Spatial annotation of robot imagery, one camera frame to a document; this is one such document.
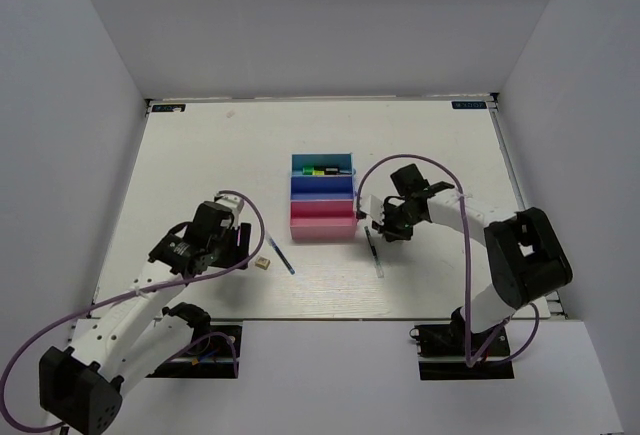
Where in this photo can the left blue corner label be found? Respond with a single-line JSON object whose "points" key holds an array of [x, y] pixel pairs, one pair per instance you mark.
{"points": [[168, 108]]}

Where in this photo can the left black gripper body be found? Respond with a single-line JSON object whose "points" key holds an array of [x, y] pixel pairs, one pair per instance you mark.
{"points": [[226, 250]]}

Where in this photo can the pink drawer container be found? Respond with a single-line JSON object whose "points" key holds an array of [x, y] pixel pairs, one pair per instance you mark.
{"points": [[322, 220]]}

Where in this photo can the yellow cap black highlighter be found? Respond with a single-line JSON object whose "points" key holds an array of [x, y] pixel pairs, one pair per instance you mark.
{"points": [[326, 171]]}

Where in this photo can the dark blue drawer container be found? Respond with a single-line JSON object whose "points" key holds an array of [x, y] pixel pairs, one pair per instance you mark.
{"points": [[309, 188]]}

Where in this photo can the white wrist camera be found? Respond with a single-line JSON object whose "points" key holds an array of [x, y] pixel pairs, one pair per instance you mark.
{"points": [[370, 207], [234, 203]]}

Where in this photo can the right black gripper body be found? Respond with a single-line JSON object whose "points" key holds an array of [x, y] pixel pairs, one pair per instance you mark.
{"points": [[397, 220]]}

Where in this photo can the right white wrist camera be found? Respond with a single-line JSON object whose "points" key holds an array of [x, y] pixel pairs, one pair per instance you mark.
{"points": [[370, 207]]}

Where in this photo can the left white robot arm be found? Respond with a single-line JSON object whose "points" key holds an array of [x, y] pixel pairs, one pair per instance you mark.
{"points": [[84, 384]]}

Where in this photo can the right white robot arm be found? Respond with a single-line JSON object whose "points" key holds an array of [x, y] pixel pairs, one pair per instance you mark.
{"points": [[525, 258]]}

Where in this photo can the green ink pen refill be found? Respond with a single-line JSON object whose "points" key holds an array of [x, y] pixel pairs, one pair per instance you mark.
{"points": [[374, 252]]}

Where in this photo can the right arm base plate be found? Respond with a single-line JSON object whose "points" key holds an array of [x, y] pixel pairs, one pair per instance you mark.
{"points": [[441, 357]]}

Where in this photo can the small tan eraser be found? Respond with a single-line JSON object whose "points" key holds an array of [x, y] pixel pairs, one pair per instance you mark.
{"points": [[262, 263]]}

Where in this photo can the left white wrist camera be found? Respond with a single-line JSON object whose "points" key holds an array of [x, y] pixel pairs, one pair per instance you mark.
{"points": [[234, 203]]}

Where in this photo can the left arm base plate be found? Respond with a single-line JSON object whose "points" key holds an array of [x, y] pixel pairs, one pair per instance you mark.
{"points": [[217, 357]]}

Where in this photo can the right blue corner label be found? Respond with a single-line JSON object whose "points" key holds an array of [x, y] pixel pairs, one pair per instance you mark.
{"points": [[468, 105]]}

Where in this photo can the blue ink pen refill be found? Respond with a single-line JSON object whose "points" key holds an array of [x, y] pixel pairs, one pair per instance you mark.
{"points": [[280, 254]]}

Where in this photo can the blue corner label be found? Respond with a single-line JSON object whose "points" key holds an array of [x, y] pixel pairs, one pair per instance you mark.
{"points": [[168, 108], [468, 105]]}

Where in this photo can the light blue drawer container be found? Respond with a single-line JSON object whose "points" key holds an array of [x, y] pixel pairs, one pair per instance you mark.
{"points": [[342, 161]]}

